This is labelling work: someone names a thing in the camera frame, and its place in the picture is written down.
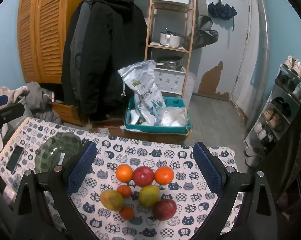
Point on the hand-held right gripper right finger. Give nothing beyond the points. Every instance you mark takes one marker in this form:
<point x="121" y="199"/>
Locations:
<point x="208" y="166"/>

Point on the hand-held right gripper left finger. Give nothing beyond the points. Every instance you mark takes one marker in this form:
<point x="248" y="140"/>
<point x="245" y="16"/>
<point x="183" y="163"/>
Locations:
<point x="81" y="167"/>

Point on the green glass bowl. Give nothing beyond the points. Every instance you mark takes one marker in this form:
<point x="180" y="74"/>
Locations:
<point x="53" y="150"/>

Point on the large orange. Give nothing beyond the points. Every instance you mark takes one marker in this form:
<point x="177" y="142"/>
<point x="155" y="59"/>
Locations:
<point x="124" y="173"/>
<point x="164" y="175"/>

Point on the yellow green mango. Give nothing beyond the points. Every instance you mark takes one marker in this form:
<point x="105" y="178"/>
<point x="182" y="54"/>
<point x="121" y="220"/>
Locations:
<point x="111" y="200"/>

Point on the small orange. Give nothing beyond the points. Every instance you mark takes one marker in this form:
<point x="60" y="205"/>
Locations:
<point x="124" y="190"/>
<point x="126" y="213"/>

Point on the red apple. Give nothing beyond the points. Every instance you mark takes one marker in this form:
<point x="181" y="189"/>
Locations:
<point x="164" y="209"/>
<point x="143" y="176"/>

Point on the yellow-green pear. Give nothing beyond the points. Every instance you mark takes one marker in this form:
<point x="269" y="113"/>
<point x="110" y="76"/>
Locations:
<point x="149" y="195"/>

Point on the beige fleece garment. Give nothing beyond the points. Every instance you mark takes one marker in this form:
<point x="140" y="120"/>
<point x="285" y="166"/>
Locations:
<point x="15" y="91"/>

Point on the black smartphone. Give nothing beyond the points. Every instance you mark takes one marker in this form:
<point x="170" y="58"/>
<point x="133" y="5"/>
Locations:
<point x="15" y="158"/>

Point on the teal cardboard box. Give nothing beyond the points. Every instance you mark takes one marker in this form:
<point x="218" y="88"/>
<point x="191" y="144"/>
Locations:
<point x="160" y="129"/>

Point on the clear plastic bag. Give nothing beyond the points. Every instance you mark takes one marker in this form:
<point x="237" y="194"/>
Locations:
<point x="170" y="117"/>

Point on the white packet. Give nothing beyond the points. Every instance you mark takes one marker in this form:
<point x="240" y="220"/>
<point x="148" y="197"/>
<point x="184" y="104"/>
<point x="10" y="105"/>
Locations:
<point x="134" y="117"/>

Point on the shoe rack with shoes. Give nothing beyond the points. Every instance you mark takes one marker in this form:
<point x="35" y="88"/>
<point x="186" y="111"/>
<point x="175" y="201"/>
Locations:
<point x="275" y="122"/>

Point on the wooden louvered wardrobe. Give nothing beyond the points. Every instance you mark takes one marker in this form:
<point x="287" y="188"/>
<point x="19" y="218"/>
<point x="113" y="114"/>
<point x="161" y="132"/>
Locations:
<point x="45" y="30"/>

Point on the dark cloth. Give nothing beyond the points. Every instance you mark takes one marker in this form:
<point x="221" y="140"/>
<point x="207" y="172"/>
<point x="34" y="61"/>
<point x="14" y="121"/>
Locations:
<point x="298" y="155"/>

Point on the white patterned storage box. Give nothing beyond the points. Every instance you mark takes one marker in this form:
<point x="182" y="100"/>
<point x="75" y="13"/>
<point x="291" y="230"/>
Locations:
<point x="170" y="81"/>

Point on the black grey jacket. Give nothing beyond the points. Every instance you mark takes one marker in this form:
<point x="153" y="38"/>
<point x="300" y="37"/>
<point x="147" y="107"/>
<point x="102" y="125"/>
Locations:
<point x="76" y="45"/>

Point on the white printed rice bag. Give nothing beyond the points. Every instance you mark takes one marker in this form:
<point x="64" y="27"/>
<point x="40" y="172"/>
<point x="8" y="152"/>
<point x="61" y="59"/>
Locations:
<point x="145" y="90"/>

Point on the white door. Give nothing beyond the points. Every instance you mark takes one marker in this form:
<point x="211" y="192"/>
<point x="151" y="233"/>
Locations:
<point x="243" y="67"/>

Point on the steel pot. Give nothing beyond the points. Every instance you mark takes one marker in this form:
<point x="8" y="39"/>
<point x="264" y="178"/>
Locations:
<point x="170" y="63"/>

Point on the black hooded coat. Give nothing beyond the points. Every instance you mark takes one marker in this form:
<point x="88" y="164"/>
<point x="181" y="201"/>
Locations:
<point x="110" y="55"/>

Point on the wooden shelf rack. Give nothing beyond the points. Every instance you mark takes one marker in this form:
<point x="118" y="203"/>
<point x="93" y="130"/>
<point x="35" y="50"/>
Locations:
<point x="170" y="49"/>

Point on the silver vertical pipe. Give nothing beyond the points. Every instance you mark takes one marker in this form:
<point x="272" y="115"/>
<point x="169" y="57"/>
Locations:
<point x="261" y="55"/>

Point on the white cooking pot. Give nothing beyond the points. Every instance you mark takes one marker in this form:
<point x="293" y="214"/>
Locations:
<point x="169" y="40"/>

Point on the dark blue folded umbrella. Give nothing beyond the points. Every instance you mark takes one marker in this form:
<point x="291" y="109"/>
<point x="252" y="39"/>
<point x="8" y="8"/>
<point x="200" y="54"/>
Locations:
<point x="221" y="10"/>

